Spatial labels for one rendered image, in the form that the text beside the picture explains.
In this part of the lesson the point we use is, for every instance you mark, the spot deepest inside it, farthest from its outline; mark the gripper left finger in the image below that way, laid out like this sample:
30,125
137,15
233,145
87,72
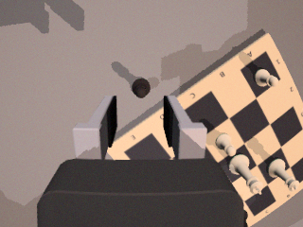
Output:
92,139

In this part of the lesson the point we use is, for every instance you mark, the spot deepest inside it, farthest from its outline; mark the chessboard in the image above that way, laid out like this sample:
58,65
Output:
264,122

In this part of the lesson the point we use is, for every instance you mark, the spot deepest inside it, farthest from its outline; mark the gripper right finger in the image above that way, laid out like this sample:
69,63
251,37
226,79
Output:
187,139

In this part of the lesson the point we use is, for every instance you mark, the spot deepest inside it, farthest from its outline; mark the white pawn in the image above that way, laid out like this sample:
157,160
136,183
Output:
263,78
223,142

